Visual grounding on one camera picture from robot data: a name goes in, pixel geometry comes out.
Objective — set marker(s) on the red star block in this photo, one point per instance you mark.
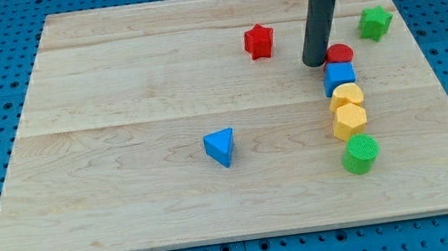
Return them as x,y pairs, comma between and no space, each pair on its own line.
259,41

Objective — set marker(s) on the red circle block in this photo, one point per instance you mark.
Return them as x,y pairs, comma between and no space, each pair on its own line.
338,53

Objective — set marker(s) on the green star block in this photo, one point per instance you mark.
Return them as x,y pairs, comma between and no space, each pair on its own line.
374,23

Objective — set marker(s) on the blue triangle block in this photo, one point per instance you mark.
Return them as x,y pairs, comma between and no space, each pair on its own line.
220,145

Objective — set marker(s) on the light wooden board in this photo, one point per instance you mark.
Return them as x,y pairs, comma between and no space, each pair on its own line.
109,155

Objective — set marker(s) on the blue square block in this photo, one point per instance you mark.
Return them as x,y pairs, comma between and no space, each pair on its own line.
336,74

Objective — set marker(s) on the yellow semicircle block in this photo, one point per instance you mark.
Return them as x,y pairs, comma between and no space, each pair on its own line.
346,93

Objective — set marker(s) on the yellow hexagon block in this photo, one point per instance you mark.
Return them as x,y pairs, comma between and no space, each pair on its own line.
349,120

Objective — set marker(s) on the green cylinder block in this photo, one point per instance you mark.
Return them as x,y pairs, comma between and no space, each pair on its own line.
360,153

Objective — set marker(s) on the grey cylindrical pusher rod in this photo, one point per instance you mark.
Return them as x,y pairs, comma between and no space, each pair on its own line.
317,31

